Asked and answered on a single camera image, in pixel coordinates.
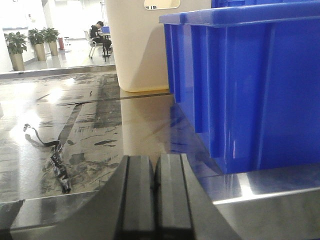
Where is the potted plant middle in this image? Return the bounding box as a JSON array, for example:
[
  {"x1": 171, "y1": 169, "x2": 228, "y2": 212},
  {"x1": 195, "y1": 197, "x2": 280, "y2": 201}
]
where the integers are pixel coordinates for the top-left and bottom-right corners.
[{"x1": 28, "y1": 28, "x2": 46, "y2": 61}]

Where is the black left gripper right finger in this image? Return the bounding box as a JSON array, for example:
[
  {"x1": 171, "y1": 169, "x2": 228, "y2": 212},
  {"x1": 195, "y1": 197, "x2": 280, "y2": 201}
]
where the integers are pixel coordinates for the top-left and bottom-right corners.
[{"x1": 155, "y1": 153, "x2": 240, "y2": 240}]

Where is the potted plant right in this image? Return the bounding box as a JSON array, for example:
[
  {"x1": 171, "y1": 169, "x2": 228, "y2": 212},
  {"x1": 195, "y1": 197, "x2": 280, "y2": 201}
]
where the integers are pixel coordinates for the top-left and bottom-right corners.
[{"x1": 43, "y1": 27, "x2": 59, "y2": 56}]

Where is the potted plant left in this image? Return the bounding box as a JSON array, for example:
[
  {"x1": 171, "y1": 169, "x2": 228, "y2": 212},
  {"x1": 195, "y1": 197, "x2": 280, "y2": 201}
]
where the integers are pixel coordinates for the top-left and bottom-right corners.
[{"x1": 4, "y1": 31, "x2": 27, "y2": 71}]

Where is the beige plastic container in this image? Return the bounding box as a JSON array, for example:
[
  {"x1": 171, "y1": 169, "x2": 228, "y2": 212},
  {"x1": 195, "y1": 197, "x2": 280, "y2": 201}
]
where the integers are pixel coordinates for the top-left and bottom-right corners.
[{"x1": 105, "y1": 0, "x2": 212, "y2": 92}]

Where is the seated person in black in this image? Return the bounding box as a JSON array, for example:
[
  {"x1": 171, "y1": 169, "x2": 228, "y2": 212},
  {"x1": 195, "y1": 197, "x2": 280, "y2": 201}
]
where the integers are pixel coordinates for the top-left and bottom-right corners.
[{"x1": 89, "y1": 20, "x2": 113, "y2": 57}]

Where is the blue target bin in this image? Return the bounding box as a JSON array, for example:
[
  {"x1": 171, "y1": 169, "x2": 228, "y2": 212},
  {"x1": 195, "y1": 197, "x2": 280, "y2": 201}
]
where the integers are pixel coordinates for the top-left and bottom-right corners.
[{"x1": 159, "y1": 0, "x2": 320, "y2": 173}]

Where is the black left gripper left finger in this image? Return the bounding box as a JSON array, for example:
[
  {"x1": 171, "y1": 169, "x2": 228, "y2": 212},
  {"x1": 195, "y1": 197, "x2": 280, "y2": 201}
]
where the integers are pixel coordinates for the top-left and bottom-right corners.
[{"x1": 10, "y1": 155, "x2": 156, "y2": 240}]

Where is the potted plant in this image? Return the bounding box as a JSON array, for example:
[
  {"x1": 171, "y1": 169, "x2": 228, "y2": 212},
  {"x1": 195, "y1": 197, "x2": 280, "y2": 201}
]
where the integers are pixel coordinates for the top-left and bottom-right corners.
[
  {"x1": 4, "y1": 31, "x2": 27, "y2": 71},
  {"x1": 43, "y1": 27, "x2": 59, "y2": 56},
  {"x1": 28, "y1": 28, "x2": 46, "y2": 61}
]

